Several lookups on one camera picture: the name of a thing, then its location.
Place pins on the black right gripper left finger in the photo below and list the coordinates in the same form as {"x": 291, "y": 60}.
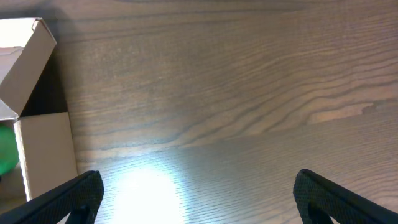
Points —
{"x": 78, "y": 199}

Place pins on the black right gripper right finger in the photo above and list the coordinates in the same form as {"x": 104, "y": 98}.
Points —
{"x": 320, "y": 200}

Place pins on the green tape roll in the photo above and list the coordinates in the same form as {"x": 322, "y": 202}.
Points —
{"x": 9, "y": 151}

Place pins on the cardboard box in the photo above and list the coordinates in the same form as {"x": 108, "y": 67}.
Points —
{"x": 32, "y": 110}

